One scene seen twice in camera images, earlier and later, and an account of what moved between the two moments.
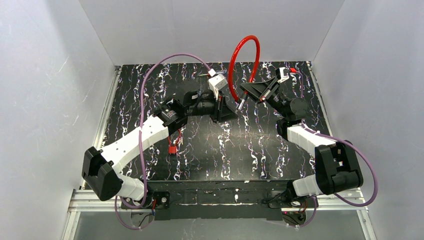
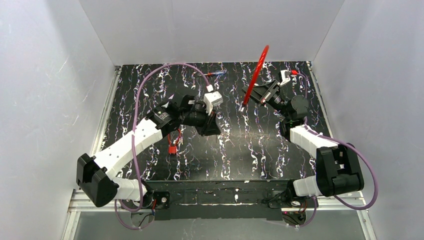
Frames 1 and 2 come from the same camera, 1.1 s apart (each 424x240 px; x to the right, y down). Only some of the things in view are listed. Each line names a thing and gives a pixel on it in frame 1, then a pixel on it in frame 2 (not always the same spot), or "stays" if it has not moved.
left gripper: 216,109 -> 205,122
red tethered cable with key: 235,53 -> 242,105
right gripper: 268,94 stays
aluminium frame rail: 80,201 stays
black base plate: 211,200 stays
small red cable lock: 172,149 stays
